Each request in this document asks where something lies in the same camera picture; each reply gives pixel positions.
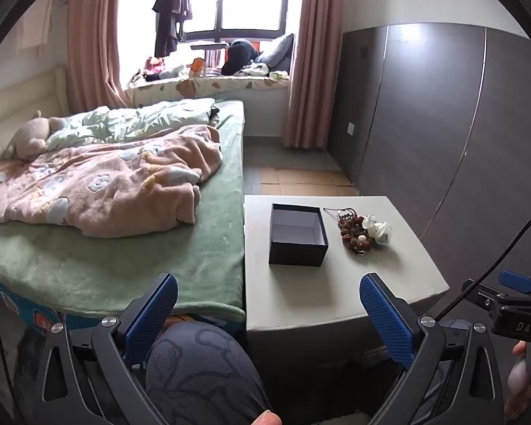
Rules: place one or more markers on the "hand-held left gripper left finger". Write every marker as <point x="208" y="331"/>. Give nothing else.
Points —
<point x="155" y="314"/>

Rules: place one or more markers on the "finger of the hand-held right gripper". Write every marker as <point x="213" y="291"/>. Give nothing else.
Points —
<point x="515" y="281"/>

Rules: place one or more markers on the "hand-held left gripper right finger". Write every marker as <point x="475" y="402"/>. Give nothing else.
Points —
<point x="387" y="318"/>

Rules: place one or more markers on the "pile of bead jewelry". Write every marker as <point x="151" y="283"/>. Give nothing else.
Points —
<point x="363" y="232"/>

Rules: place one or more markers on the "black jewelry box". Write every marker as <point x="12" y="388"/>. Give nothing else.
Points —
<point x="297" y="241"/>

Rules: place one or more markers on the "person's right hand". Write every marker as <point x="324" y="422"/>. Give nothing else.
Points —
<point x="520" y="380"/>

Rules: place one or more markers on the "person's left hand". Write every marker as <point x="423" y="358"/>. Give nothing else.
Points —
<point x="267" y="418"/>

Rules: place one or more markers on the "white side table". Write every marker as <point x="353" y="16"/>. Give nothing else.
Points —
<point x="380" y="292"/>

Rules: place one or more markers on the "green bed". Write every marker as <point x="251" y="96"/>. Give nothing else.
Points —
<point x="128" y="265"/>

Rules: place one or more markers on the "person's patterned trouser leg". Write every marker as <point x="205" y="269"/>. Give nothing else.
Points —
<point x="203" y="376"/>

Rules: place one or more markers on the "printed mattress side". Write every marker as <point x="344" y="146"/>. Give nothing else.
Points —
<point x="26" y="310"/>

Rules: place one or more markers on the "pink flower fleece blanket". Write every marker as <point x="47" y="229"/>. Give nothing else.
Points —
<point x="101" y="181"/>

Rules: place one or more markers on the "flat cardboard sheet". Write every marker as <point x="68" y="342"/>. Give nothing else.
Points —
<point x="305" y="181"/>

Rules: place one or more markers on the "dark grey wardrobe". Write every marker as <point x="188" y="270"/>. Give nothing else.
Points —
<point x="425" y="133"/>

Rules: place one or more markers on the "light green printed quilt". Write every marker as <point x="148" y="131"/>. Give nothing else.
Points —
<point x="132" y="119"/>

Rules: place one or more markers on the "beige plush toy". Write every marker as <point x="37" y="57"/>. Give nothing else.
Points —
<point x="31" y="135"/>

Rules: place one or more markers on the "patterned window seat cushion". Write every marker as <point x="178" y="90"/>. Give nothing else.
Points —
<point x="212" y="88"/>

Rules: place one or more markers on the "pink toy heap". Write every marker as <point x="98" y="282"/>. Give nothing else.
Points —
<point x="154" y="71"/>

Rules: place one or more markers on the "small folding table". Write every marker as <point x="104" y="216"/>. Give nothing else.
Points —
<point x="209" y="51"/>

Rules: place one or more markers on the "black bag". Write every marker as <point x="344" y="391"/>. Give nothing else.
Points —
<point x="239" y="55"/>

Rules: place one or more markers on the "pink curtain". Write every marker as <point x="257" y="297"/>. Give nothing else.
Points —
<point x="312" y="53"/>
<point x="99" y="31"/>

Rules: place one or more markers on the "hanging dark clothes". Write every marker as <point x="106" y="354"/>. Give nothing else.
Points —
<point x="172" y="4"/>

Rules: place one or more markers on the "dark framed window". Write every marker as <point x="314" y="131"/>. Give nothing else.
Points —
<point x="243" y="0"/>

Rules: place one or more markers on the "white wall socket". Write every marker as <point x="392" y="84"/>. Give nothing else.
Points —
<point x="350" y="128"/>

